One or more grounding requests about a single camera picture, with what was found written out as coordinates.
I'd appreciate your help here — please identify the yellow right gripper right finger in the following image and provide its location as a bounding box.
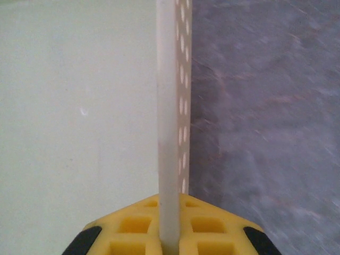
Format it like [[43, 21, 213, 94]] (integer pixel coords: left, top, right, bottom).
[[178, 193, 283, 255]]

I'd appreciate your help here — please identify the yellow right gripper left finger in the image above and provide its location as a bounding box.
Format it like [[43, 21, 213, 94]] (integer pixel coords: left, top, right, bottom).
[[61, 193, 163, 255]]

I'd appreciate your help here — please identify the green plastic basket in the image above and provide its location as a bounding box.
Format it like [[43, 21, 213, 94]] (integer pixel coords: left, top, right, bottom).
[[0, 0, 192, 255]]

